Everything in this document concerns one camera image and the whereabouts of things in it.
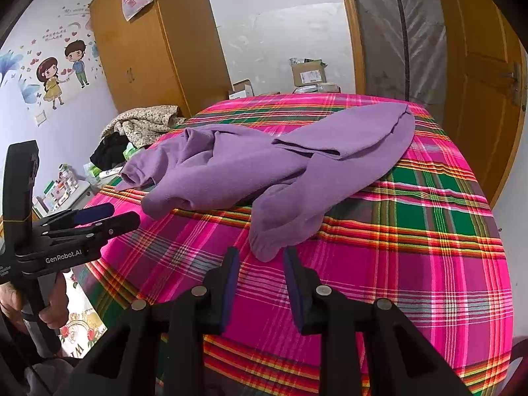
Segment wooden wardrobe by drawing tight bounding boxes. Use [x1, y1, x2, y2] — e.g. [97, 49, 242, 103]
[88, 0, 234, 118]

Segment large brown cardboard box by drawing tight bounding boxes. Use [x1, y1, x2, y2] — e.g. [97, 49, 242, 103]
[289, 58, 328, 88]

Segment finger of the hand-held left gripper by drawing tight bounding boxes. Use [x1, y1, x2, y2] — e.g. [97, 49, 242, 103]
[39, 211, 142, 252]
[39, 203, 115, 232]

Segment black garment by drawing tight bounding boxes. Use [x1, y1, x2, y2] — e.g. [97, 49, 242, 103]
[89, 132, 130, 169]

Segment person's left hand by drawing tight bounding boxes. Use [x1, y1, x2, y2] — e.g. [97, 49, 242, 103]
[0, 274, 69, 331]

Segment cluttered white nightstand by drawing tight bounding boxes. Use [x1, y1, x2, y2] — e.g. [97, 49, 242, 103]
[31, 163, 124, 219]

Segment pink plaid bed sheet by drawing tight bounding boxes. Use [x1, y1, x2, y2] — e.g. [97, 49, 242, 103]
[72, 93, 514, 396]

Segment white rose print quilt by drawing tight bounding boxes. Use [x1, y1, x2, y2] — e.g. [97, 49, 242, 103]
[58, 264, 108, 355]

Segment wooden door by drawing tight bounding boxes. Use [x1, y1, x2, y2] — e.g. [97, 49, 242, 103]
[431, 0, 528, 209]

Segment cartoon couple wall sticker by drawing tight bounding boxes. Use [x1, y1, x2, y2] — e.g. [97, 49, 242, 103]
[0, 2, 106, 110]

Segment beige floral garment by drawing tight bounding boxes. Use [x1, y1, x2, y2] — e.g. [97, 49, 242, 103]
[100, 105, 186, 149]

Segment purple sweater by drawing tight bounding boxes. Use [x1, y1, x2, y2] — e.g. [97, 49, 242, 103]
[115, 102, 415, 262]

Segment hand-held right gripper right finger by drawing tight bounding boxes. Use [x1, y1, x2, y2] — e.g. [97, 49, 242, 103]
[283, 246, 475, 396]

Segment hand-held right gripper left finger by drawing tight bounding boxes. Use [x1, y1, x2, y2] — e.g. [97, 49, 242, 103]
[53, 246, 241, 396]

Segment white parcel bags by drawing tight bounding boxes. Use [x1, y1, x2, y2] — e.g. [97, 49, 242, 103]
[295, 83, 341, 95]

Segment wooden door frame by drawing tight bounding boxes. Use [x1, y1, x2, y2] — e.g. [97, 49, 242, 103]
[335, 0, 368, 95]

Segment grey plastic door curtain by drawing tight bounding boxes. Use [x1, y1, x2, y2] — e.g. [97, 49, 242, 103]
[346, 0, 448, 122]

